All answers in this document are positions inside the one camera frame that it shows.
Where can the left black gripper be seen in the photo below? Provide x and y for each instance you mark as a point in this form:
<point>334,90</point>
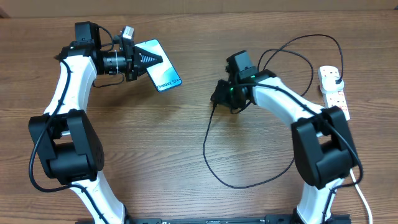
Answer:
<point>134,55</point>

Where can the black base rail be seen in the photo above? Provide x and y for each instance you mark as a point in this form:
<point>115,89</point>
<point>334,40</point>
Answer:
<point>211,221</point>

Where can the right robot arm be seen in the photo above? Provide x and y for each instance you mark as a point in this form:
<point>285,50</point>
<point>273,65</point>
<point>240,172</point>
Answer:
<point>323,146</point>

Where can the white power strip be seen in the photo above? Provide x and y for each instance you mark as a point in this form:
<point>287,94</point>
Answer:
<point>337,98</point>

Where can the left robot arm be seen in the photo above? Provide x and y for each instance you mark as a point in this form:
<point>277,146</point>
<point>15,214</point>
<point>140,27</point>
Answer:
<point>67,152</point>

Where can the Samsung Galaxy smartphone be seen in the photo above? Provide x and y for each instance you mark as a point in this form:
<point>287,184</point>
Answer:
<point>163,75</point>

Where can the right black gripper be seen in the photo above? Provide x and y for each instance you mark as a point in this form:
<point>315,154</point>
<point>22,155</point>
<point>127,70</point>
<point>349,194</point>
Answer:
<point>222,98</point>

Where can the white charger plug adapter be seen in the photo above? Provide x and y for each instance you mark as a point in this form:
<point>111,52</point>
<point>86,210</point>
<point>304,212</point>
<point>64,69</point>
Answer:
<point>331,84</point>

